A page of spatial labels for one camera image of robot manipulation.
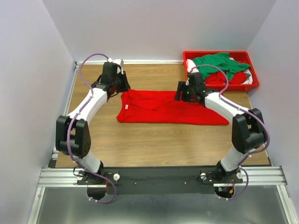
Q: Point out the red t shirt in bin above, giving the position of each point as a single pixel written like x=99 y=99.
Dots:
x=218 y=78

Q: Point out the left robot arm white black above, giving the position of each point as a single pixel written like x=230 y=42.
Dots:
x=72 y=131

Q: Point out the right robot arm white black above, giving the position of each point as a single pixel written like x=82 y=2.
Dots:
x=248 y=128

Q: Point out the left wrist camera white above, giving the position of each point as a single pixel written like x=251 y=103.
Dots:
x=120 y=63

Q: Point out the red t shirt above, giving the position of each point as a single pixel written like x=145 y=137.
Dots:
x=161 y=107
x=218 y=78

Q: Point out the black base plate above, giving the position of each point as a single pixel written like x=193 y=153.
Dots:
x=159 y=180

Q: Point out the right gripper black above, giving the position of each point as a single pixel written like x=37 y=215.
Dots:
x=181 y=87

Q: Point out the pink t shirt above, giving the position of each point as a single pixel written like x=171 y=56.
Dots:
x=190 y=67

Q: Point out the aluminium frame rail front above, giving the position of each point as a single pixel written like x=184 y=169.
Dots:
x=258 y=176

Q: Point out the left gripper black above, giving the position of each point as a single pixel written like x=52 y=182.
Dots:
x=126 y=86

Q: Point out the red plastic bin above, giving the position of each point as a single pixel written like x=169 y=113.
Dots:
x=238 y=56

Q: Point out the green t shirt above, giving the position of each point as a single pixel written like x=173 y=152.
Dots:
x=222 y=61

